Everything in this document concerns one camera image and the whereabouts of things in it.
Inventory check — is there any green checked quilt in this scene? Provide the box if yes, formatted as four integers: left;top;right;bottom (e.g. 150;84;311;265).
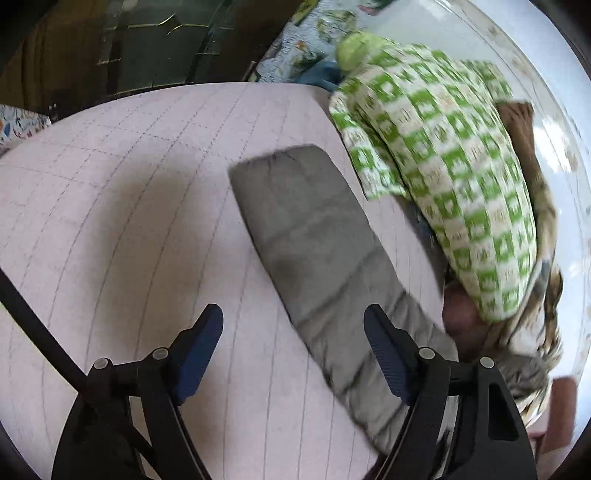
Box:
329;33;539;322

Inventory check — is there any blue cloth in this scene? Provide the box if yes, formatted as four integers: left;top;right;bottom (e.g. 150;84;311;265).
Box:
300;62;343;92

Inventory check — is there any dark glass cabinet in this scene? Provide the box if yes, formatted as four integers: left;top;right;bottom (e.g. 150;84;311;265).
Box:
0;0;305;121

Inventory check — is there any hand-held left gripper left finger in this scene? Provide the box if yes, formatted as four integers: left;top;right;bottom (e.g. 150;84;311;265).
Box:
51;304;225;480

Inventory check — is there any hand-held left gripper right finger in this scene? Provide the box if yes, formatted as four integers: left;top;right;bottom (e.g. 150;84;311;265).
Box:
363;305;539;480

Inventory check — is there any leaf print fleece blanket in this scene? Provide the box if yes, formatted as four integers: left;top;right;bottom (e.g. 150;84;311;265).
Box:
496;99;566;425

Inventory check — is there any colourful printed cloth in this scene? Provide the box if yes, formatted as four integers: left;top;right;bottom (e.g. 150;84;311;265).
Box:
0;104;51;149

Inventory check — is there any floral patchwork quilt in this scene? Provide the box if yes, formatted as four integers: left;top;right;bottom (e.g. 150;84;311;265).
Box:
256;0;370;84

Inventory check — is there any pink quilted bed sheet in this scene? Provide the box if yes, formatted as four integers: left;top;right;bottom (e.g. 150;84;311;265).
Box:
0;82;458;480

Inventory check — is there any black cable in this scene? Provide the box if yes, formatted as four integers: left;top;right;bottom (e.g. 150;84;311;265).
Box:
0;268;90;393

